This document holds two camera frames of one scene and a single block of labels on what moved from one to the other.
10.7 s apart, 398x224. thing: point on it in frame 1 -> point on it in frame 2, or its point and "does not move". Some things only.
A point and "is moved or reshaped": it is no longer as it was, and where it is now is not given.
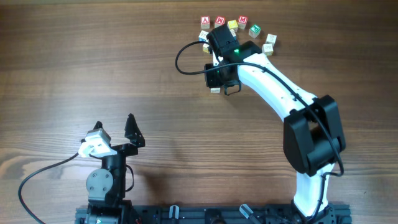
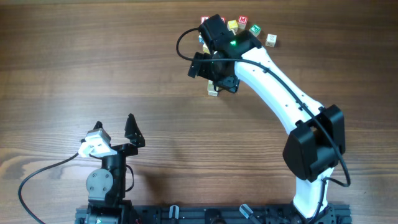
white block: [216, 90] is moved or reshaped
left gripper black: [130, 134] does not move
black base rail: [225, 215] does not move
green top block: [254, 30] does not move
